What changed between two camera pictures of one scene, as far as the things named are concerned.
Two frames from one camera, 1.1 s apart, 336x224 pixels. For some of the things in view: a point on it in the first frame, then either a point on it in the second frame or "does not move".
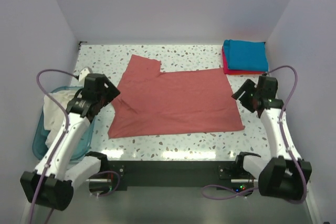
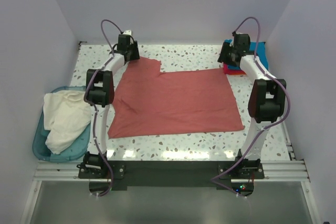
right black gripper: x=244 y=93 to x=224 y=54
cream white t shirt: x=54 y=120 does not move
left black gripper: x=109 y=93 to x=134 y=54
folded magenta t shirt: x=226 y=67 does not move
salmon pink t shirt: x=151 y=102 does not move
